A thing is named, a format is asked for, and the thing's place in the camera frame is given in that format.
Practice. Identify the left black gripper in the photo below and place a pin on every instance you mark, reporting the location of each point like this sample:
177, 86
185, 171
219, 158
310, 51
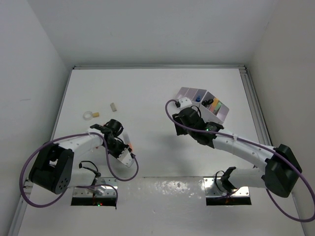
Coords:
123, 146

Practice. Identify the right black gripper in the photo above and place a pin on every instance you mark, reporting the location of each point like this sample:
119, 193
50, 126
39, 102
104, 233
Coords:
180, 131

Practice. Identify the orange cap highlighter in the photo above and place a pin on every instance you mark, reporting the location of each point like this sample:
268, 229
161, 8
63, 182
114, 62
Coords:
127, 139

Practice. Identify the small black scissors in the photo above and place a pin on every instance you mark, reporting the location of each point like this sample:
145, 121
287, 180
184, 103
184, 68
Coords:
206, 103

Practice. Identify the clear tape roll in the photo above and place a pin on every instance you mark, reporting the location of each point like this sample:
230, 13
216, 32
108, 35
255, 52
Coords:
88, 115

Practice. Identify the orange pink highlighter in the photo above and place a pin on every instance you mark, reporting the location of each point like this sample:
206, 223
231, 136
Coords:
214, 104

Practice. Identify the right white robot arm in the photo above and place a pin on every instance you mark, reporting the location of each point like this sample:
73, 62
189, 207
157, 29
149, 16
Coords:
276, 166

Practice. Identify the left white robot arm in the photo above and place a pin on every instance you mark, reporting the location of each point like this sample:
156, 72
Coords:
59, 166

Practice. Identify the blue item in organizer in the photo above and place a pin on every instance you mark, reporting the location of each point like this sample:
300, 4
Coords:
198, 98

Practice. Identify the white three-slot organizer left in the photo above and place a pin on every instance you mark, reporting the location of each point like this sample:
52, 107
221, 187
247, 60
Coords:
190, 93

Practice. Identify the white three-slot organizer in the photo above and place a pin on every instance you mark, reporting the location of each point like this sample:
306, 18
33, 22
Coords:
190, 93
209, 116

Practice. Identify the white three-slot organizer right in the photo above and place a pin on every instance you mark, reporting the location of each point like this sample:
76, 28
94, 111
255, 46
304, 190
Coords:
209, 116

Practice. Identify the beige eraser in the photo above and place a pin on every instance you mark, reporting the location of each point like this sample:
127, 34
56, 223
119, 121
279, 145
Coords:
113, 107

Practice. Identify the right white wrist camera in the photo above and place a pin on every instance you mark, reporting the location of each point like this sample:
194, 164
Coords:
183, 103

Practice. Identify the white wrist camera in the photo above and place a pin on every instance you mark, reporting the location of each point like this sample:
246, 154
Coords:
126, 158
183, 103

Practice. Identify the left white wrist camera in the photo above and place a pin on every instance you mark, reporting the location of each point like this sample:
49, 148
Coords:
126, 158

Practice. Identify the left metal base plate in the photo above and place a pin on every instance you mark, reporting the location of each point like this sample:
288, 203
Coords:
102, 187

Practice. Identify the metal base plate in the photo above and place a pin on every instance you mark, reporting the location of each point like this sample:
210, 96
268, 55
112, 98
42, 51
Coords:
211, 190
102, 187

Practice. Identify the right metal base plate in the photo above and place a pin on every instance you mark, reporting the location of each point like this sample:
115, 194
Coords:
211, 190

